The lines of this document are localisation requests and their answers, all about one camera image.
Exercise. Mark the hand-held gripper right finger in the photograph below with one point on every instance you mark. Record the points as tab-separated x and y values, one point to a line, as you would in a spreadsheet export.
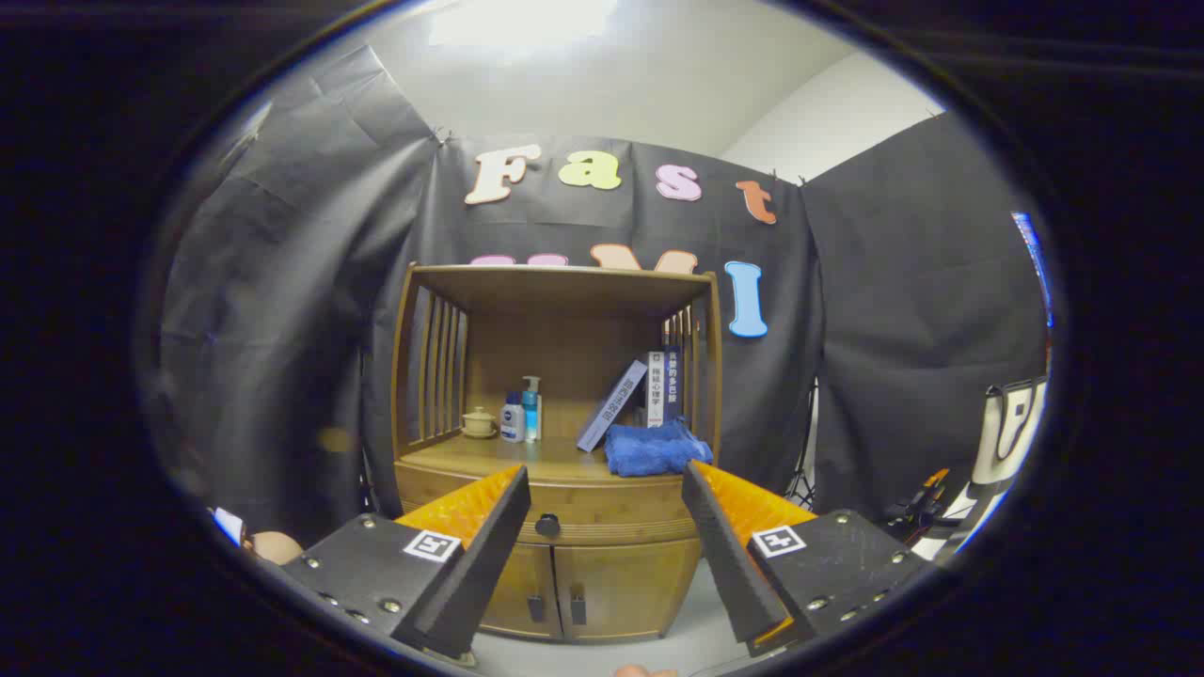
729	555

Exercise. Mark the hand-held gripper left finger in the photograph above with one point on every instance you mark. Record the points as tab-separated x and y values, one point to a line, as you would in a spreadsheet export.
480	574

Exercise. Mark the wooden drawer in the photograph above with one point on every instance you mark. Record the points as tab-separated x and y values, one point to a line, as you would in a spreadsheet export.
602	508

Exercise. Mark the wooden cabinet door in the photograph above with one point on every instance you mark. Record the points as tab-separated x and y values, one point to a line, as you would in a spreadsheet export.
522	583
621	588

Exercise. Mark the wooden countertop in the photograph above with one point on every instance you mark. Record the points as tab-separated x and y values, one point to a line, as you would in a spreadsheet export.
527	459

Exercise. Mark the wooden cabinet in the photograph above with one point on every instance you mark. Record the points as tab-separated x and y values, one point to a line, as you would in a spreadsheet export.
564	357

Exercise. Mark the blue towel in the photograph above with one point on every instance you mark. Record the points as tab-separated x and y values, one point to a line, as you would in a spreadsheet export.
654	449

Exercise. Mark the tan lidded ceramic cup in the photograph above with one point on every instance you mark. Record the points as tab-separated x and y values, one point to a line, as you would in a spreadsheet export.
479	423

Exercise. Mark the white lotion bottle blue cap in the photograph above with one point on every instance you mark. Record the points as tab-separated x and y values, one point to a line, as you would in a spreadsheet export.
512	421

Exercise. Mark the blue pump bottle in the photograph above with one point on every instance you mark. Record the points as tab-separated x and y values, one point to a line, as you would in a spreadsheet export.
531	414

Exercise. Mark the dark blue book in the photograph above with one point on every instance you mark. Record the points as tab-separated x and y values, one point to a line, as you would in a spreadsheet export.
672	381

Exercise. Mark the white book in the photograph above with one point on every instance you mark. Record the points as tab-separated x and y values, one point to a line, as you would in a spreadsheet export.
656	385

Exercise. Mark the grey book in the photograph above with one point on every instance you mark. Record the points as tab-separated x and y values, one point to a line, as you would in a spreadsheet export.
611	406

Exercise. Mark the black and orange tool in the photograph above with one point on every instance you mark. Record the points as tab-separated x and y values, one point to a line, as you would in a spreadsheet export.
917	503

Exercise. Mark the person's bare knee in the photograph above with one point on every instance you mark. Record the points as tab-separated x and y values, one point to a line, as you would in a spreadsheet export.
275	545

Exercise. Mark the black backdrop cloth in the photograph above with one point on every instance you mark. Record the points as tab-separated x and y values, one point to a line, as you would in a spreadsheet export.
894	329

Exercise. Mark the white bag black print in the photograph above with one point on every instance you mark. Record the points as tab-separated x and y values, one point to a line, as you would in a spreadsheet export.
1011	428

